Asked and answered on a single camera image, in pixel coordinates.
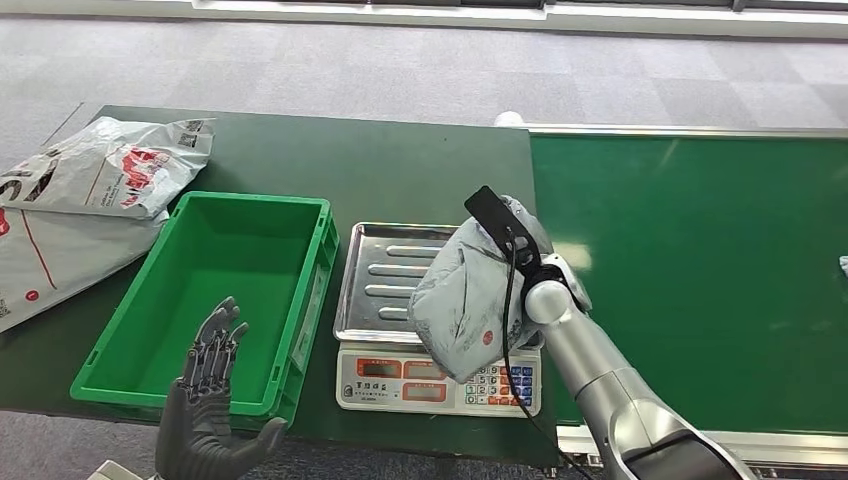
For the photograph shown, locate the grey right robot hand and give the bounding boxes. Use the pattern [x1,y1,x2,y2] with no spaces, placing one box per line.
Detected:
[506,195,559,266]

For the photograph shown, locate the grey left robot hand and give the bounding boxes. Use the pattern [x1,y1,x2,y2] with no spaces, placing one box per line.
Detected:
[155,296,289,480]

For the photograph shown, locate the grey parcel bag red print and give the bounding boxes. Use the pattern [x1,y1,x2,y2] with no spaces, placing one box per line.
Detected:
[407,195,554,386]

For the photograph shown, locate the green conveyor belt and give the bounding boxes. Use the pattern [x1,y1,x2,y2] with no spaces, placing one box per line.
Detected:
[529,134,848,433]

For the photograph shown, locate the green plastic crate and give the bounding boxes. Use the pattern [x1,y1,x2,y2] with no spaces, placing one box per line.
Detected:
[70,191,340,429]

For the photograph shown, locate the stainless steel weighing tray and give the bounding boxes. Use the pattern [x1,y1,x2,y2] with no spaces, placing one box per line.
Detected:
[333,221,541,353]

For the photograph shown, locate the white electronic scale base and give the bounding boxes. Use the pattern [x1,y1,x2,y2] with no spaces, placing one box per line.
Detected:
[335,344,543,419]

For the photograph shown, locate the large white mailer bag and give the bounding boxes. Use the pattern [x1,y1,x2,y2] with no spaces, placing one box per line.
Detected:
[0,206,167,334]

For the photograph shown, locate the white window ledge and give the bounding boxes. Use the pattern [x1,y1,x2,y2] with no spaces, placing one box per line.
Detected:
[0,0,848,40]

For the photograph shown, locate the grey mailer bag QR codes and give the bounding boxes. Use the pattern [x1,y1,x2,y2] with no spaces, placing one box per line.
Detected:
[0,117,217,221]

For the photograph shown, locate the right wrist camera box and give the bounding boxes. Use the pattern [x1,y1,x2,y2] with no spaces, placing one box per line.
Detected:
[463,185,543,280]

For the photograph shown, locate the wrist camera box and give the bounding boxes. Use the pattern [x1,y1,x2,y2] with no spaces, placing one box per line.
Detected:
[463,185,543,280]
[87,460,146,480]

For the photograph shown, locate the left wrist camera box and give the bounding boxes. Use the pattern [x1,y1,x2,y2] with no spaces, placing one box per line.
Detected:
[87,460,146,480]

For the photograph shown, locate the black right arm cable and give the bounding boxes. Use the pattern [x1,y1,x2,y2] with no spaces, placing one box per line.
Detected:
[500,237,598,480]

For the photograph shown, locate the aluminium conveyor side rail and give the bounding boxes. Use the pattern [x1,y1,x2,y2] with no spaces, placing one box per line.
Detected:
[556,425,848,472]
[523,123,848,138]

